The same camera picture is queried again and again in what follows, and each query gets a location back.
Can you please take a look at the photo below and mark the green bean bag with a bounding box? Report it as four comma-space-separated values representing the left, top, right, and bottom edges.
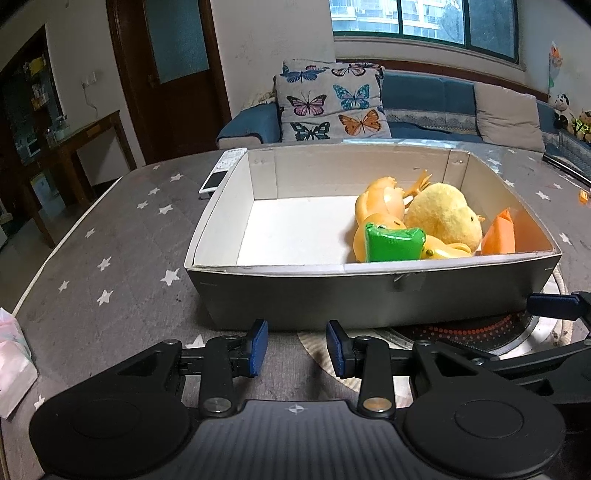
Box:
365, 223, 426, 262

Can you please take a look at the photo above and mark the yellow plush chick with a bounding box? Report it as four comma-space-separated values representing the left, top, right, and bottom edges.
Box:
404, 183, 484, 252

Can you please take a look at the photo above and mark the small orange toy block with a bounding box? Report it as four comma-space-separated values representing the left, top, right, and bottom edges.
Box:
578, 189, 589, 204

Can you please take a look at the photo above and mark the black rod on table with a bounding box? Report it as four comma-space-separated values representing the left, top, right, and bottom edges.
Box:
542, 153, 591, 188

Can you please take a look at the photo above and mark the white cardboard box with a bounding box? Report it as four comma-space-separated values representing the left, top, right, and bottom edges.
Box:
184, 140, 561, 330

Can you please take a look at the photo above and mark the orange plastic duck toy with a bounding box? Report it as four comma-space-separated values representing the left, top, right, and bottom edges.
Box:
353, 171, 476, 262

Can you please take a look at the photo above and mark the panda plush toy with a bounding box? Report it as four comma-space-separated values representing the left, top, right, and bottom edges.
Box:
550, 93, 573, 129

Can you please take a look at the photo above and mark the beige cushion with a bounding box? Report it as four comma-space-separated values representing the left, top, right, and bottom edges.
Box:
474, 82, 545, 152

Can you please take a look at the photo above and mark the white remote control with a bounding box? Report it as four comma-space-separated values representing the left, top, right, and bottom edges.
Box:
199, 148, 247, 196

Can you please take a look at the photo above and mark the pink tissue pack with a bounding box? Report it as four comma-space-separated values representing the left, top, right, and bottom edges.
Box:
0, 308, 38, 419

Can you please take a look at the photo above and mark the blue sofa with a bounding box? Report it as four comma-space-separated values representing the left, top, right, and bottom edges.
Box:
217, 71, 590, 175

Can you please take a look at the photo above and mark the butterfly print pillow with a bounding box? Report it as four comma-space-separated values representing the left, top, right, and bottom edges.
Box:
274, 60, 391, 142

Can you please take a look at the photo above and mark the dark wooden side table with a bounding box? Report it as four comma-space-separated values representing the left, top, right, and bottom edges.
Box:
18, 110, 137, 248

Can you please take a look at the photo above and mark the green framed window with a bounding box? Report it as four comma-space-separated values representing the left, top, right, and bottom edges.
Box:
329, 0, 519, 63

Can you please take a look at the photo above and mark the dark wooden door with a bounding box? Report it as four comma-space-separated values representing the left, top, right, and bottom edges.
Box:
106, 0, 230, 164

